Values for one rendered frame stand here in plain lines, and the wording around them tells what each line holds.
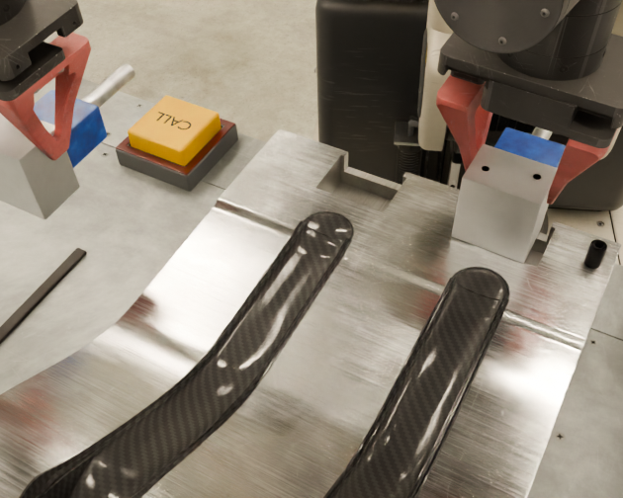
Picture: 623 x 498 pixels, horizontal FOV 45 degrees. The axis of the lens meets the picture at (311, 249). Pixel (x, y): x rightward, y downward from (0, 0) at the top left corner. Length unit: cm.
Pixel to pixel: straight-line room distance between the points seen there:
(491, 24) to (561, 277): 22
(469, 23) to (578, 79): 11
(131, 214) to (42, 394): 27
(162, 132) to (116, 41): 174
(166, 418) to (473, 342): 18
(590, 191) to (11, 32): 108
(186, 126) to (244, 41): 165
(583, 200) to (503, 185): 92
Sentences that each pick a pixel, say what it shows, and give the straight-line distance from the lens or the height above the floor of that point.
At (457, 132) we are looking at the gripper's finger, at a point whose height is 97.
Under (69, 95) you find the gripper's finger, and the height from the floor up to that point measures 98.
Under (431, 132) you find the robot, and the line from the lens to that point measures 89.
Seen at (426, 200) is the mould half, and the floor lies 89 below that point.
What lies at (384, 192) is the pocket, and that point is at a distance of 57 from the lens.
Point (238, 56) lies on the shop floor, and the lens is 227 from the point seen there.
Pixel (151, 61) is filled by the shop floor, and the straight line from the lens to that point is 230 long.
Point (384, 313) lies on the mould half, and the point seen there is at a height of 89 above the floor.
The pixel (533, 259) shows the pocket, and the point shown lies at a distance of 54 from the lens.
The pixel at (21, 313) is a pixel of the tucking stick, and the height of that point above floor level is 80.
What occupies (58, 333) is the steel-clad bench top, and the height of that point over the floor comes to 80.
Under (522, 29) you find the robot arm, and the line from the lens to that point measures 32.
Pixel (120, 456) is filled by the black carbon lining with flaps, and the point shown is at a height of 91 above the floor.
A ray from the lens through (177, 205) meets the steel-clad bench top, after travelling 67.
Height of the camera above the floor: 126
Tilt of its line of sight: 48 degrees down
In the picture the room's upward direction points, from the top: 2 degrees counter-clockwise
